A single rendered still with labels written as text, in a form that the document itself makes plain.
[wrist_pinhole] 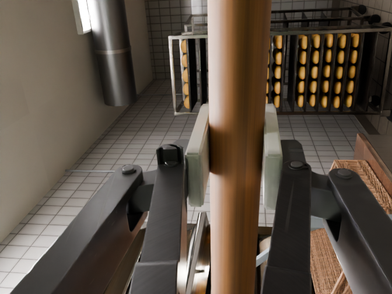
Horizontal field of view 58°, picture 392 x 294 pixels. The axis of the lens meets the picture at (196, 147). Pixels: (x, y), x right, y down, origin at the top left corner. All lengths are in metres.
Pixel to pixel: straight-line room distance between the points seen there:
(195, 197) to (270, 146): 0.04
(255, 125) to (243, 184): 0.03
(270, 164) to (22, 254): 2.17
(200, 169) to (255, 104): 0.04
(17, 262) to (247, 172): 2.10
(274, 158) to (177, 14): 5.12
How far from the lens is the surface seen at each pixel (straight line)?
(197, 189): 0.17
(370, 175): 1.80
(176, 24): 5.27
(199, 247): 1.81
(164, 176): 0.15
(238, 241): 0.22
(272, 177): 0.16
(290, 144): 0.19
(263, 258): 1.39
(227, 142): 0.18
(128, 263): 2.00
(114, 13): 3.29
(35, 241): 2.35
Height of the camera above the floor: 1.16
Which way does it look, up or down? 8 degrees up
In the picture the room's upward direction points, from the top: 89 degrees counter-clockwise
